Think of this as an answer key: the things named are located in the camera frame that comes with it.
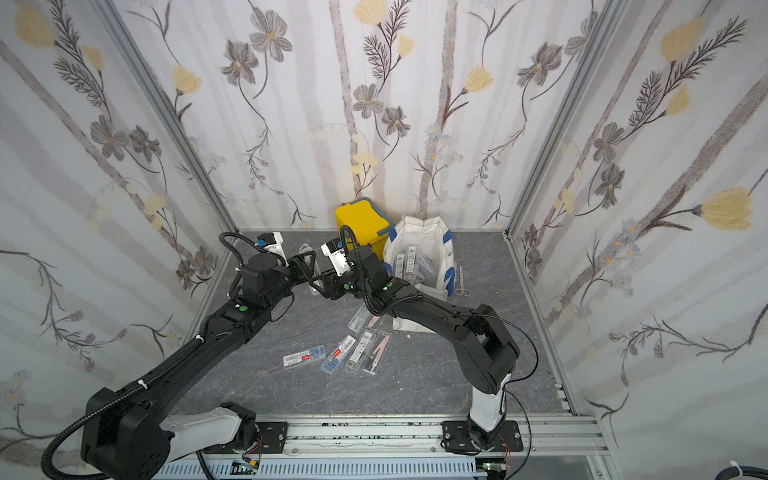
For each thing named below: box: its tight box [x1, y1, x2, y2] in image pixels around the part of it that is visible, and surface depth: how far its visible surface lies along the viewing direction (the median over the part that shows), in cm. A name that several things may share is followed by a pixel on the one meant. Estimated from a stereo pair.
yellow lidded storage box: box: [335, 197, 392, 261], surface depth 110 cm
